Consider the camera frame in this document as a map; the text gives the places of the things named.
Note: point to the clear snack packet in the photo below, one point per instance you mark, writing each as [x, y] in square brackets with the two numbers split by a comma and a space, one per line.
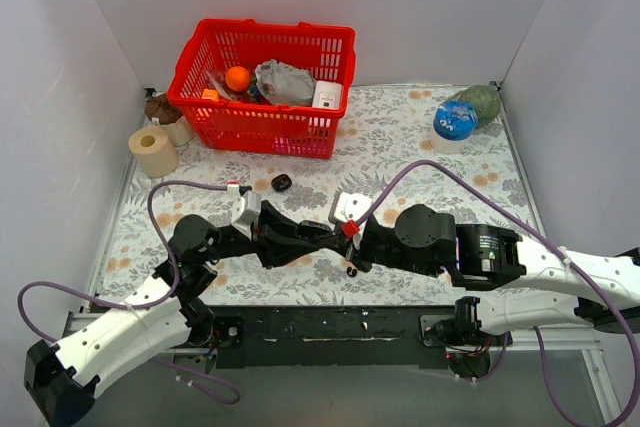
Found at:
[216, 81]

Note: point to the beige paper roll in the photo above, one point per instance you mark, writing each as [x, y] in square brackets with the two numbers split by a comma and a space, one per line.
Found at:
[154, 151]

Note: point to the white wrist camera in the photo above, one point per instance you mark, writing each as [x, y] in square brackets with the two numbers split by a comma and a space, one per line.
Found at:
[246, 208]
[348, 208]

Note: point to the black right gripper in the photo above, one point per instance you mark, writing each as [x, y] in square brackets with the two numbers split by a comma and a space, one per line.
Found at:
[356, 257]

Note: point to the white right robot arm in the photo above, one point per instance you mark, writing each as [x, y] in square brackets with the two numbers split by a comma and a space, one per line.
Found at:
[511, 282]

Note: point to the green avocado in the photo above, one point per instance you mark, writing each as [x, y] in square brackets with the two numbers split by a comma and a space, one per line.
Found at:
[485, 100]

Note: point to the white small box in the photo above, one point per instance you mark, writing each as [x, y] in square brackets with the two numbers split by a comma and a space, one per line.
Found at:
[327, 95]

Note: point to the plastic-wrapped black earbud case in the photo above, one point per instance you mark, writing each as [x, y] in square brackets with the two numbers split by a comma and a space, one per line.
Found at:
[311, 231]

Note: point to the floral patterned table mat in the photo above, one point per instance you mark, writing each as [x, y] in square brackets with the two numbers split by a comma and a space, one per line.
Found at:
[383, 137]

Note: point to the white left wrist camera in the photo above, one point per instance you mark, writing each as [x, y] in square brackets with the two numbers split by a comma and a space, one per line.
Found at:
[246, 208]

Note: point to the red plastic shopping basket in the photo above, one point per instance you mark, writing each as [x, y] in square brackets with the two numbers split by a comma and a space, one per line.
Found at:
[327, 52]

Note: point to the glossy black earbud charging case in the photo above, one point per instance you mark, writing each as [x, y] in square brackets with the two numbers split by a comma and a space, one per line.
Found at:
[281, 183]

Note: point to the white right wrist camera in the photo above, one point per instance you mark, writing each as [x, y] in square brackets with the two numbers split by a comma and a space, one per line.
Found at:
[348, 208]

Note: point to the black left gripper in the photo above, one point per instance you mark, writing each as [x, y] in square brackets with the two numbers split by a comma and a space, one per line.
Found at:
[263, 238]

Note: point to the orange fruit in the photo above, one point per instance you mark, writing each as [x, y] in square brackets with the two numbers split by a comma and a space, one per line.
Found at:
[238, 78]

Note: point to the blue-lidded white container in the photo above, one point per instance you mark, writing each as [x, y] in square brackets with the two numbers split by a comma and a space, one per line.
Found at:
[452, 126]

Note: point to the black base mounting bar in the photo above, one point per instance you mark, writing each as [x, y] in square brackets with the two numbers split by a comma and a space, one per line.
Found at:
[282, 336]

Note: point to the orange small box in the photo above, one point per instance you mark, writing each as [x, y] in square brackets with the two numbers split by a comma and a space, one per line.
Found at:
[210, 94]

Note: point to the crumpled grey plastic bag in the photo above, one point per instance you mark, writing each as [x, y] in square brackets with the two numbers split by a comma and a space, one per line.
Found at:
[283, 84]

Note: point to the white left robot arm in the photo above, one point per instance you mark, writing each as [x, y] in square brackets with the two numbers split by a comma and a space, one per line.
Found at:
[64, 378]

